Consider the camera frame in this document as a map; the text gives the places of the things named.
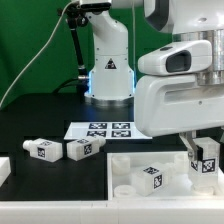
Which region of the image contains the black cable at base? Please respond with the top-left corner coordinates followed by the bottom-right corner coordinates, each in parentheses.
top-left (52, 79), bottom-right (89, 94)

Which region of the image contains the white cable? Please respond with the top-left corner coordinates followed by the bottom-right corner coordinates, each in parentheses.
top-left (0, 0), bottom-right (78, 109)

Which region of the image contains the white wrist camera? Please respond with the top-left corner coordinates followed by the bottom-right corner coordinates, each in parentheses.
top-left (138, 40), bottom-right (212, 76)

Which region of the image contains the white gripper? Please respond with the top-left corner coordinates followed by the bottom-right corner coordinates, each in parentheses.
top-left (134, 75), bottom-right (224, 162)

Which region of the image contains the white tag sheet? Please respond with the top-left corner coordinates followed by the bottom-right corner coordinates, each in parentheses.
top-left (64, 122), bottom-right (147, 140)

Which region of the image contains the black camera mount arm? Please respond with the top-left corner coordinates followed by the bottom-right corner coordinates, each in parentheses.
top-left (57, 0), bottom-right (113, 81)

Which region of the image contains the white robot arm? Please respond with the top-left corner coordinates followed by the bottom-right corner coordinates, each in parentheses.
top-left (87, 0), bottom-right (224, 161)

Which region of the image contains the white left wall block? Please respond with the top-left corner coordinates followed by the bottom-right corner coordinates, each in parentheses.
top-left (0, 157), bottom-right (11, 187)

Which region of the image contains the white front wall rail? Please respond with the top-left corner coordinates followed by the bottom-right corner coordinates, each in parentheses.
top-left (0, 200), bottom-right (224, 224)

